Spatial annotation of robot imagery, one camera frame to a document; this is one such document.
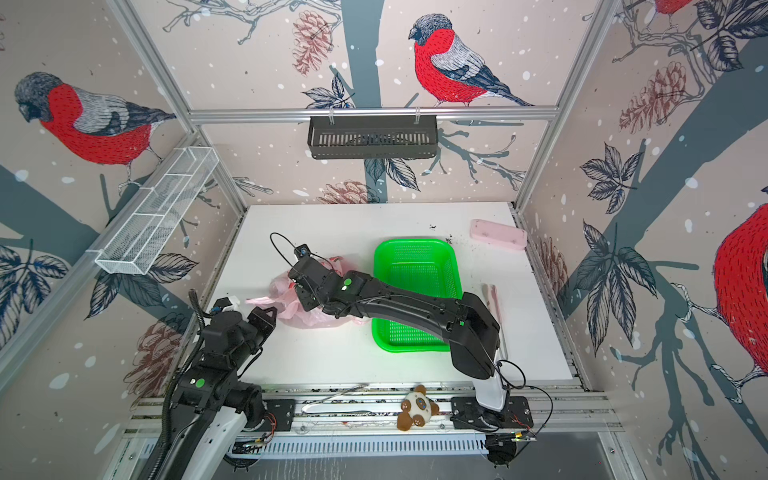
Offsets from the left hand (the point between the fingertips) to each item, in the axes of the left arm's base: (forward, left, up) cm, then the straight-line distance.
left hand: (276, 307), depth 76 cm
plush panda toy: (-21, -36, -13) cm, 44 cm away
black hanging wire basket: (+60, -24, +12) cm, 66 cm away
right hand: (+4, -7, +2) cm, 8 cm away
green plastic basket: (+23, -43, -16) cm, 52 cm away
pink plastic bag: (+1, -3, -2) cm, 4 cm away
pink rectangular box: (+35, -71, -13) cm, 80 cm away
